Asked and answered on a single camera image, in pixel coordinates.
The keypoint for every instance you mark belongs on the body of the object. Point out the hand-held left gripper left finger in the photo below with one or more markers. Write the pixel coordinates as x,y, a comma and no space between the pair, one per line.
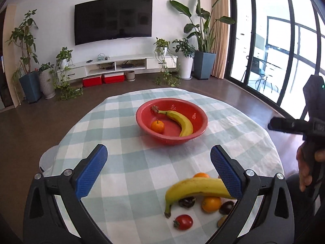
92,172

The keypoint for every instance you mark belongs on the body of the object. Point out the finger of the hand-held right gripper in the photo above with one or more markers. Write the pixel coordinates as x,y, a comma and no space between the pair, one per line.
287,125

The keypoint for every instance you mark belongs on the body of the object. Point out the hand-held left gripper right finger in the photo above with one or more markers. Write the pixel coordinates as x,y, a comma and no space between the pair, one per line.
226,172

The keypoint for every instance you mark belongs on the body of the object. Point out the large orange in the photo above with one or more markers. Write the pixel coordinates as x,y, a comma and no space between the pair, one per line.
211,205

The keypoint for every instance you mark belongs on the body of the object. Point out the large yellow banana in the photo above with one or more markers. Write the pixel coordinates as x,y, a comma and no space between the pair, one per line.
193,186

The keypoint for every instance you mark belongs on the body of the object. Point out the brown kiwi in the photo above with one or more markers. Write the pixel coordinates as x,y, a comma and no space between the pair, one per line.
222,221

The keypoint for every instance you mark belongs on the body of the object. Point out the dark purple plum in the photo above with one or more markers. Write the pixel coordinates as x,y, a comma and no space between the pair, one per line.
187,202
226,207

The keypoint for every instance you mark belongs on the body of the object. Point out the red tomato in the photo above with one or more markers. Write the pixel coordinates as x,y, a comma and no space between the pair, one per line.
183,222

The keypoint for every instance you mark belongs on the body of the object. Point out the red plastic colander bowl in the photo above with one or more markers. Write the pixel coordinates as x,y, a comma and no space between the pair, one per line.
147,114

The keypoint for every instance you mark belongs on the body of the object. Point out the person's right hand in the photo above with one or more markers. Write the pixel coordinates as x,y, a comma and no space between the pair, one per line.
303,167

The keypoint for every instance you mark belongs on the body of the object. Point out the small orange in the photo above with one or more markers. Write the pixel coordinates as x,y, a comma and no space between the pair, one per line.
201,175

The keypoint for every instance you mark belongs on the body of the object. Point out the green white checked tablecloth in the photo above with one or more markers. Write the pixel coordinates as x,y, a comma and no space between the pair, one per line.
142,178

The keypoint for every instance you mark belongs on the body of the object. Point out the black balcony chair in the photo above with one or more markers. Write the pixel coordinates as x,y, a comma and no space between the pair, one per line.
256,73

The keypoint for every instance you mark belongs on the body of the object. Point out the black-framed sliding glass door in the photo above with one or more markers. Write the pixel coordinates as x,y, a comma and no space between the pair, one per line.
279,43

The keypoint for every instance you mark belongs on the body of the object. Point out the small curved banana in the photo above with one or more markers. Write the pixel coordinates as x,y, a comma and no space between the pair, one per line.
184,123

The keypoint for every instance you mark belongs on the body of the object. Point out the mandarin with stem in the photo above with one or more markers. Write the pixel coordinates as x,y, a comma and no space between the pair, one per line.
157,127

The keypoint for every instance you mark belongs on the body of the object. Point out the plant in white ribbed pot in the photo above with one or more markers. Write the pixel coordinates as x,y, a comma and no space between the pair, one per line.
47,86

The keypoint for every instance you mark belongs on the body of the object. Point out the large-leaf plant in grey pot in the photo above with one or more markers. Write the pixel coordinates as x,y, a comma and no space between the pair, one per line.
204,63

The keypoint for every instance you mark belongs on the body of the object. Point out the empty beige flower pot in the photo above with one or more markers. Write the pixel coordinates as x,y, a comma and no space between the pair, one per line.
130,76

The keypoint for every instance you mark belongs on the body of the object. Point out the tall tree in blue pot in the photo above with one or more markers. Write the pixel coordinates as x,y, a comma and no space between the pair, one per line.
30,87

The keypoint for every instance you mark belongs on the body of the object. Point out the black set-top box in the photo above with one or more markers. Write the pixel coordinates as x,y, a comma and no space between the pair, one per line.
127,65

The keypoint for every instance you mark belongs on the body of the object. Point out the leafy plant in white pot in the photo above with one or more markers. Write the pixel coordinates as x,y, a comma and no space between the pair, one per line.
185,66

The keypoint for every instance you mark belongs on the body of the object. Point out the beige curtain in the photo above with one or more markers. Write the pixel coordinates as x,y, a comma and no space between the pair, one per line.
219,30

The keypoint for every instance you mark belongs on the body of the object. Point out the trailing pothos in white pot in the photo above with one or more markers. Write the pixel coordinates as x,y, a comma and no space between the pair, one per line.
64,56

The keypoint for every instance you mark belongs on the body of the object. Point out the white television cabinet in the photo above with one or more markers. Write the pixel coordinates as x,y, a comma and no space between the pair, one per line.
152,62

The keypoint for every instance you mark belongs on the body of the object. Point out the hanging pothos on cabinet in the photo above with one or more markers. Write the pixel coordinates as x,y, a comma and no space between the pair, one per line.
162,45

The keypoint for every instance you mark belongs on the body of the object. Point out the black wall television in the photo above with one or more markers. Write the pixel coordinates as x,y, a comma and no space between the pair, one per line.
113,20

